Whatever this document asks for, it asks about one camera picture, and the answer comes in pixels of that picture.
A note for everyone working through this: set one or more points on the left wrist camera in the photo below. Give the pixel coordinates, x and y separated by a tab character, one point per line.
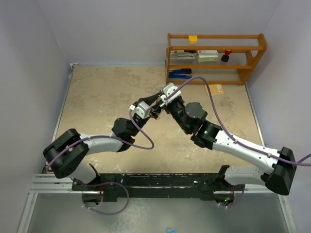
142	109

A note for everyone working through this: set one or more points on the white cardboard box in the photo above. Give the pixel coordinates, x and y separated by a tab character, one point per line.
207	55

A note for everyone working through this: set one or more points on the yellow block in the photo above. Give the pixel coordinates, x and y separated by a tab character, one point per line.
192	39

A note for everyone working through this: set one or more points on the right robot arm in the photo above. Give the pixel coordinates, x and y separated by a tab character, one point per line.
270	167

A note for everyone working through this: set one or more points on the wooden shelf rack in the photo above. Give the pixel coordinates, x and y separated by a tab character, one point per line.
239	52

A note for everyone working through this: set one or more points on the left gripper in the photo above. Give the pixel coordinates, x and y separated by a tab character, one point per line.
155	108

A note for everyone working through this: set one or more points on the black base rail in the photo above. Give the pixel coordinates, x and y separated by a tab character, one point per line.
203	186

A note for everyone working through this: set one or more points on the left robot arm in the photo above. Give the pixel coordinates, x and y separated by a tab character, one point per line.
64	156

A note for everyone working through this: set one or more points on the red grey key holder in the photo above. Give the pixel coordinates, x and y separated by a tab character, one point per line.
155	113

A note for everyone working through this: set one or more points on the blue object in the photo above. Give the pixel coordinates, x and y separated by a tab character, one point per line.
169	230

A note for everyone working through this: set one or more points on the grey stapler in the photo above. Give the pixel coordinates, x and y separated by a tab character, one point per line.
183	54

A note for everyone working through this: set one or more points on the blue stapler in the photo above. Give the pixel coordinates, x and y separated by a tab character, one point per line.
184	73

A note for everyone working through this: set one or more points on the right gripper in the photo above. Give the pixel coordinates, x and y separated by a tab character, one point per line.
167	105

